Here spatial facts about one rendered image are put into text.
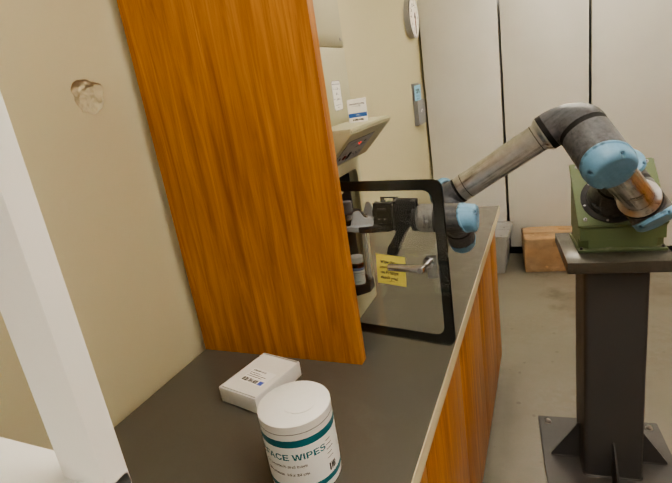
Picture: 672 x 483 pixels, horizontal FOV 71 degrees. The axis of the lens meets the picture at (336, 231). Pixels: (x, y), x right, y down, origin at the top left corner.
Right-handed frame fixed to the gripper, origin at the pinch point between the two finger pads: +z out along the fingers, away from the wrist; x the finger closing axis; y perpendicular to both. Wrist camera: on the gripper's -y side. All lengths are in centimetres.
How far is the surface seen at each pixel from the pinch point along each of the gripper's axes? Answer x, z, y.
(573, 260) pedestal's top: -45, -60, -27
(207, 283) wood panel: 25.8, 33.3, -9.2
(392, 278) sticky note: 20.2, -17.8, -7.0
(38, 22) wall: 45, 46, 58
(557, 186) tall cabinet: -293, -61, -62
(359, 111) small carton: -0.9, -5.6, 31.1
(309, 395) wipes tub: 58, -13, -13
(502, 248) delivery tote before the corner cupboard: -250, -22, -100
